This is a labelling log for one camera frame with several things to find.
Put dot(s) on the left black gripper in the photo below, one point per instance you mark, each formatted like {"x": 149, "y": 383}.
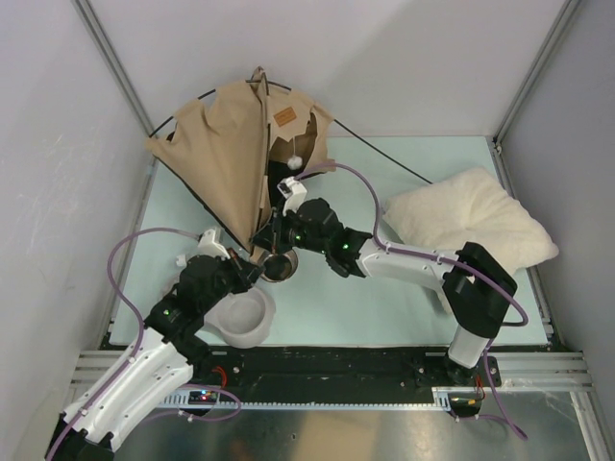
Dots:
{"x": 241, "y": 269}

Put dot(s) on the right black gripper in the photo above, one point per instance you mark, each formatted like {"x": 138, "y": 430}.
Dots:
{"x": 266, "y": 236}

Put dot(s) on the black tent pole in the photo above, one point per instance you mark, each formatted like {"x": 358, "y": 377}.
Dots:
{"x": 264, "y": 153}
{"x": 291, "y": 115}

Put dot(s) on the beige fabric pet tent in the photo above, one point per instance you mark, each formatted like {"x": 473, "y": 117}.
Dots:
{"x": 219, "y": 159}

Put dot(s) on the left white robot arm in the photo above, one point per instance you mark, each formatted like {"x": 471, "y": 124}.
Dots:
{"x": 164, "y": 356}

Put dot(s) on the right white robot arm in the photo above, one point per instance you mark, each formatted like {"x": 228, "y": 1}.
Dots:
{"x": 475, "y": 286}

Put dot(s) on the steel pet bowl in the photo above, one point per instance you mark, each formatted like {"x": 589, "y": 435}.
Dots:
{"x": 279, "y": 267}

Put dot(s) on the grey double pet feeder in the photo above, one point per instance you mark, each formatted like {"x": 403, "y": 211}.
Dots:
{"x": 244, "y": 320}

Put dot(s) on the clear water bottle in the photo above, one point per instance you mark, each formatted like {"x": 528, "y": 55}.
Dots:
{"x": 182, "y": 260}

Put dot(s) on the white pompom toy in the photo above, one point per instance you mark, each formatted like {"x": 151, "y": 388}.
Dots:
{"x": 295, "y": 162}

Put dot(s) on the white fluffy pillow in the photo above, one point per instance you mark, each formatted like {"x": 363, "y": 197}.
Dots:
{"x": 470, "y": 206}

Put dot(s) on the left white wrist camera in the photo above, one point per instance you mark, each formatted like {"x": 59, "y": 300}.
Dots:
{"x": 210, "y": 244}

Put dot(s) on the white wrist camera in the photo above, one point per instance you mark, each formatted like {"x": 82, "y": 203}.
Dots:
{"x": 210, "y": 244}
{"x": 294, "y": 194}

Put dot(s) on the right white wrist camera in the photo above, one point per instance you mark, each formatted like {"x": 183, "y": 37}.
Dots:
{"x": 294, "y": 194}

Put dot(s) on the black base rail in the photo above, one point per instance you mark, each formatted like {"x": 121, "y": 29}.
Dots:
{"x": 324, "y": 375}

